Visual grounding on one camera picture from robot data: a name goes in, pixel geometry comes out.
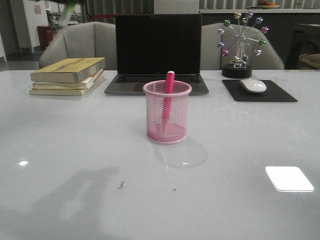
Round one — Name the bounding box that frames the ferris wheel desk ornament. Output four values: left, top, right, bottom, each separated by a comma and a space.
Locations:
216, 10, 269, 79

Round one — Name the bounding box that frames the middle cream book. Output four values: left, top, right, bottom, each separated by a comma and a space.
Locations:
32, 69, 104, 90

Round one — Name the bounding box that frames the grey armchair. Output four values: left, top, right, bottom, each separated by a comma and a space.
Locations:
200, 23, 284, 70
39, 21, 117, 70

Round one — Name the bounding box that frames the white computer mouse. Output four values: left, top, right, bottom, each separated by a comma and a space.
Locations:
239, 78, 267, 94

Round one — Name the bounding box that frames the dark grey open laptop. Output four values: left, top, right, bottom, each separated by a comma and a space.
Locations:
104, 13, 209, 96

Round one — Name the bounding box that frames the green highlighter pen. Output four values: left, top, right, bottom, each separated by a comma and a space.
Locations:
57, 0, 78, 28

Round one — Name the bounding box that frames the pink highlighter pen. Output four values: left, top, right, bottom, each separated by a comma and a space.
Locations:
161, 70, 175, 133

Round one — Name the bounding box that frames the cream book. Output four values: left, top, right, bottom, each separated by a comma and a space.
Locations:
28, 77, 101, 96
32, 69, 104, 90

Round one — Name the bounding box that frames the bottom cream book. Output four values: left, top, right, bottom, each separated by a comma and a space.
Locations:
28, 77, 101, 96

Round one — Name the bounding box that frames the red trash bin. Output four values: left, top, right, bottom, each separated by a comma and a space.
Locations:
37, 25, 53, 50

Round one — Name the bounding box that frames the right grey armchair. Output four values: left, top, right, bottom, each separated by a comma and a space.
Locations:
200, 23, 284, 70

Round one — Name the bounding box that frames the fruit bowl on counter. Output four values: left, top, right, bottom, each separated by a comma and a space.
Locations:
257, 0, 280, 10

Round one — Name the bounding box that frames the black mouse pad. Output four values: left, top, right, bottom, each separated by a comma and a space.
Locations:
222, 79, 298, 103

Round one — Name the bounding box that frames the left grey armchair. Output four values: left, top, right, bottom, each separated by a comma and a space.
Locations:
39, 21, 117, 70

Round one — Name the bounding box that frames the pink mesh pen holder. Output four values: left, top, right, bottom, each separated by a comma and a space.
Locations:
143, 80, 192, 144

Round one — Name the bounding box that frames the top yellow book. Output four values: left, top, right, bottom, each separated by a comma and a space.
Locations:
30, 57, 106, 83

